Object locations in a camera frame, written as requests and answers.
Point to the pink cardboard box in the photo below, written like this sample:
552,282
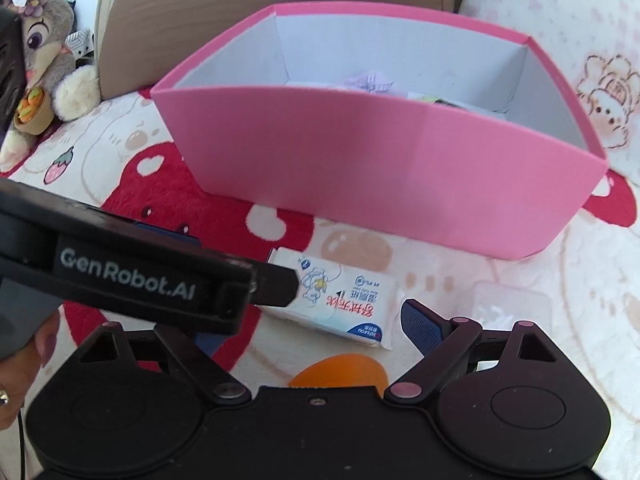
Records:
375,170

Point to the black object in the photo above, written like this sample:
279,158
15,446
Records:
11,70

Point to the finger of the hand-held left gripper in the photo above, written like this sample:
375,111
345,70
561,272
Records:
275,285
170,235

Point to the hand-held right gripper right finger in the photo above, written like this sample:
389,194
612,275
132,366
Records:
420,327

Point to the pink floral pillow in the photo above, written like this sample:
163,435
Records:
575,35

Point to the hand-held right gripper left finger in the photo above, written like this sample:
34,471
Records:
209,347

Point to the grey rabbit plush toy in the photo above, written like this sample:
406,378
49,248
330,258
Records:
45,60

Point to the clear floss pick box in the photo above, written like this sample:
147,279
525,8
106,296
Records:
500,305

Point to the orange makeup sponge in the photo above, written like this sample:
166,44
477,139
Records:
340,372

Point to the brown cushion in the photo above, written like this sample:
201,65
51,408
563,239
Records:
200,10

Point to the person's left hand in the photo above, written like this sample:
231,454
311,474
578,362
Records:
20,385

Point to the white tissue pack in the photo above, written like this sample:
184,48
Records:
350,305

